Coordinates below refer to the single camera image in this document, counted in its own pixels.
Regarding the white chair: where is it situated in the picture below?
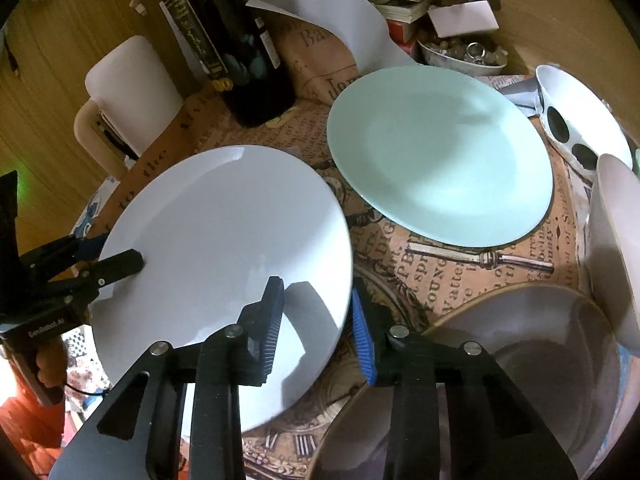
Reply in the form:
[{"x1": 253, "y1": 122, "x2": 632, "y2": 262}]
[{"x1": 74, "y1": 35, "x2": 183, "y2": 181}]

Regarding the white paper sheet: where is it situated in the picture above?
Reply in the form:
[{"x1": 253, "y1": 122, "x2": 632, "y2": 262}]
[{"x1": 245, "y1": 0, "x2": 407, "y2": 75}]

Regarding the person's left hand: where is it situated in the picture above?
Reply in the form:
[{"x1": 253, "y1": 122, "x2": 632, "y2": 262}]
[{"x1": 31, "y1": 341, "x2": 69, "y2": 387}]

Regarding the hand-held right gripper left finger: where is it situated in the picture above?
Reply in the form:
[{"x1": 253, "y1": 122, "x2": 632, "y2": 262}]
[{"x1": 47, "y1": 276, "x2": 285, "y2": 480}]

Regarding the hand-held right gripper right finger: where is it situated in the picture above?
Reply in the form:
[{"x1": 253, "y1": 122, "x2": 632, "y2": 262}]
[{"x1": 351, "y1": 277, "x2": 581, "y2": 480}]

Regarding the light green plate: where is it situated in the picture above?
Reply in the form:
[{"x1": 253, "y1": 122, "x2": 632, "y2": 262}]
[{"x1": 326, "y1": 65, "x2": 553, "y2": 249}]

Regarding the brown printed tablecloth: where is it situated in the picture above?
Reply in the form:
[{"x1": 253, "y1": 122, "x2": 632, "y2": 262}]
[{"x1": 70, "y1": 10, "x2": 601, "y2": 480}]

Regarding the white cup, right edge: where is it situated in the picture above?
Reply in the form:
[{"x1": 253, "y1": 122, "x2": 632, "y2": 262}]
[{"x1": 580, "y1": 154, "x2": 640, "y2": 353}]

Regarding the person's left forearm orange sleeve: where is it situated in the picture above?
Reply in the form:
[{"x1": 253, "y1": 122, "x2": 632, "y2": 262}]
[{"x1": 0, "y1": 382, "x2": 67, "y2": 466}]

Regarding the white bowl with beige rim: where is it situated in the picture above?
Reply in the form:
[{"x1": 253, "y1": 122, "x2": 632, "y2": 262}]
[{"x1": 305, "y1": 282, "x2": 626, "y2": 480}]

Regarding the white bowl with black dots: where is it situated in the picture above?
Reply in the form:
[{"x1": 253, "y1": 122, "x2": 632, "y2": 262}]
[{"x1": 535, "y1": 64, "x2": 633, "y2": 176}]

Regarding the bowl of small metal pieces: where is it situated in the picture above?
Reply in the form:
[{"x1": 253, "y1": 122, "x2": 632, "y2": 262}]
[{"x1": 417, "y1": 35, "x2": 511, "y2": 77}]

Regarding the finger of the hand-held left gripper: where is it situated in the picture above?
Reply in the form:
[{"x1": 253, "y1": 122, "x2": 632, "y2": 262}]
[
  {"x1": 21, "y1": 232, "x2": 109, "y2": 281},
  {"x1": 47, "y1": 249, "x2": 146, "y2": 306}
]

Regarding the red box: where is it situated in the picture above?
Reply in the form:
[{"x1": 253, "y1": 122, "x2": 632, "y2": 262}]
[{"x1": 386, "y1": 20, "x2": 422, "y2": 63}]

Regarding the white card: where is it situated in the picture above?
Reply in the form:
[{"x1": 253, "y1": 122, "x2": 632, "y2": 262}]
[{"x1": 427, "y1": 0, "x2": 501, "y2": 38}]

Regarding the white plate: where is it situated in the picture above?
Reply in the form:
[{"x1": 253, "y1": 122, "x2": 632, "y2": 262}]
[{"x1": 92, "y1": 145, "x2": 355, "y2": 433}]

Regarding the dark wine bottle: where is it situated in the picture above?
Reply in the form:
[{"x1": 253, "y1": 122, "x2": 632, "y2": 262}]
[{"x1": 152, "y1": 0, "x2": 296, "y2": 128}]

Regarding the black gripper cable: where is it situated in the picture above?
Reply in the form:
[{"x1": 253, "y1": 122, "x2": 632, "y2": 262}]
[{"x1": 64, "y1": 384, "x2": 112, "y2": 398}]

